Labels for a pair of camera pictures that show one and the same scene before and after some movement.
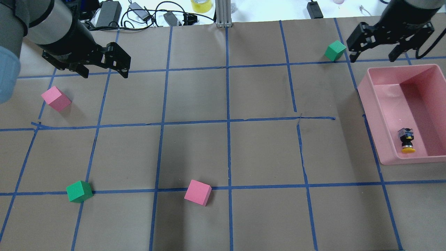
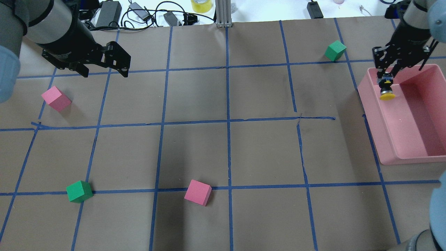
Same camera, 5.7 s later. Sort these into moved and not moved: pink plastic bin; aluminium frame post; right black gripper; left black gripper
Moved: right black gripper
Not moved: left black gripper; pink plastic bin; aluminium frame post
